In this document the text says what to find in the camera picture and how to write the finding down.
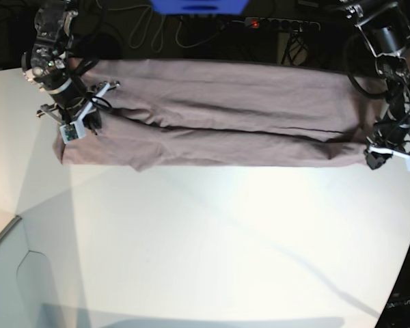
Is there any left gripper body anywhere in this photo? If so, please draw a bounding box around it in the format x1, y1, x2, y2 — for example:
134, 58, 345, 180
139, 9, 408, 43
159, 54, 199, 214
364, 116, 410, 159

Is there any blue plastic bin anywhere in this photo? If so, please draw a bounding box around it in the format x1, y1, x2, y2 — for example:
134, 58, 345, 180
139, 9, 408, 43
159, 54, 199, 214
150, 0, 249, 15

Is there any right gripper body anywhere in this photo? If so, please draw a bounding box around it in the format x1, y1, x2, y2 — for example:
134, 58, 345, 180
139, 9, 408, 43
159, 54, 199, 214
36, 81, 120, 125

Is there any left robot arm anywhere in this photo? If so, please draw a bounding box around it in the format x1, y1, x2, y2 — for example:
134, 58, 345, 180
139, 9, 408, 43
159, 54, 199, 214
333, 1, 410, 171

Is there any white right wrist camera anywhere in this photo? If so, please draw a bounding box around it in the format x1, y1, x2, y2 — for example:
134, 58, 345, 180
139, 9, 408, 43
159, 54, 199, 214
59, 120, 86, 144

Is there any black power strip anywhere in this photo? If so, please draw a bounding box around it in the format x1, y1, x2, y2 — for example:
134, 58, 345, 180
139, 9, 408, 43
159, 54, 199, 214
244, 17, 321, 33

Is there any mauve t-shirt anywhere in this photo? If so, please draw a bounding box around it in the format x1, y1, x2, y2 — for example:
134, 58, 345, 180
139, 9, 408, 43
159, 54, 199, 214
53, 59, 386, 171

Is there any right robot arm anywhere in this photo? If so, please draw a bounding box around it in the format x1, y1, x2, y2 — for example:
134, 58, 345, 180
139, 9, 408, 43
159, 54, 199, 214
21, 1, 120, 144

